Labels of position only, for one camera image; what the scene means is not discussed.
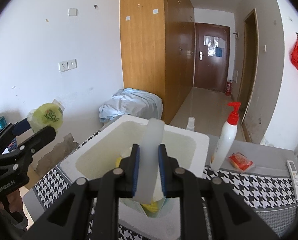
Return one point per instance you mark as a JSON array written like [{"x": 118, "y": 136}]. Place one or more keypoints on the wooden door frame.
[{"x": 254, "y": 67}]

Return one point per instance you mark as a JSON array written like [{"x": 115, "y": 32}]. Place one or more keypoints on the small wall fixture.
[{"x": 236, "y": 35}]

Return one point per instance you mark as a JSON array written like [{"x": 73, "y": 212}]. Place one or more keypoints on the white wall socket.
[
  {"x": 63, "y": 66},
  {"x": 72, "y": 64}
]

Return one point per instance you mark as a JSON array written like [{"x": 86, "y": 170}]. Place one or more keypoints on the houndstooth tablecloth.
[{"x": 251, "y": 187}]

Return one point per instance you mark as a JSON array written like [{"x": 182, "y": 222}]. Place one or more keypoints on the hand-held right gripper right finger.
[{"x": 162, "y": 170}]

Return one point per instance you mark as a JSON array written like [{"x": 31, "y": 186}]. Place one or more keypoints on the light blue cloth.
[{"x": 131, "y": 102}]

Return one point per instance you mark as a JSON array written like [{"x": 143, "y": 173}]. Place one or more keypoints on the white lotion pump bottle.
[{"x": 224, "y": 145}]

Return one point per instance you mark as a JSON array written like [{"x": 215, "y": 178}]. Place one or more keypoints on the blue paper notice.
[{"x": 219, "y": 52}]

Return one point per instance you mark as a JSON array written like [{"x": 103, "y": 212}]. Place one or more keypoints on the white wall switch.
[{"x": 72, "y": 11}]

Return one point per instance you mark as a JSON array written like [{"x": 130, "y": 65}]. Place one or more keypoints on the green tissue pack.
[{"x": 47, "y": 116}]

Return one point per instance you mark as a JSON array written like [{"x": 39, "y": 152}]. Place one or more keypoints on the white paper notice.
[{"x": 212, "y": 41}]

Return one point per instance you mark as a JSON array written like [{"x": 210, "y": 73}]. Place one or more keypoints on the white remote control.
[{"x": 294, "y": 177}]

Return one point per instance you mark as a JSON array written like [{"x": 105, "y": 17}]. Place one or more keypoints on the red snack packet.
[{"x": 240, "y": 162}]

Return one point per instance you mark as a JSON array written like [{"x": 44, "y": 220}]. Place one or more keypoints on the white foam box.
[{"x": 99, "y": 160}]

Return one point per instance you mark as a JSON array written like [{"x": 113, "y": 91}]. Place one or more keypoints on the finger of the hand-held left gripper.
[
  {"x": 41, "y": 136},
  {"x": 21, "y": 127}
]

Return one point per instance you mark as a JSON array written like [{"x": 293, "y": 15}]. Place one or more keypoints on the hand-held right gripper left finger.
[{"x": 136, "y": 170}]

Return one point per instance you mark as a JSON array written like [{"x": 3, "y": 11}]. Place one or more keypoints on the white tissue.
[{"x": 157, "y": 192}]

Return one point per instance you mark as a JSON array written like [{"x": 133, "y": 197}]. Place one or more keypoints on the wooden wardrobe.
[{"x": 144, "y": 55}]

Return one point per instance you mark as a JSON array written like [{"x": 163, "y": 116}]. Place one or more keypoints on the dark brown door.
[{"x": 206, "y": 72}]

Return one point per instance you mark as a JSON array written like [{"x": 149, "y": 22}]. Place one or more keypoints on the person's left hand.
[{"x": 13, "y": 201}]

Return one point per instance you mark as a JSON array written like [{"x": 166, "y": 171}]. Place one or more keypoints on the teal small box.
[{"x": 0, "y": 123}]

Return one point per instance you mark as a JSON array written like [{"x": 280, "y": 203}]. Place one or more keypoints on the red fire extinguisher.
[{"x": 228, "y": 88}]

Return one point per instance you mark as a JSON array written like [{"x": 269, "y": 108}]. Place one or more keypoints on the clear spray bottle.
[{"x": 191, "y": 125}]

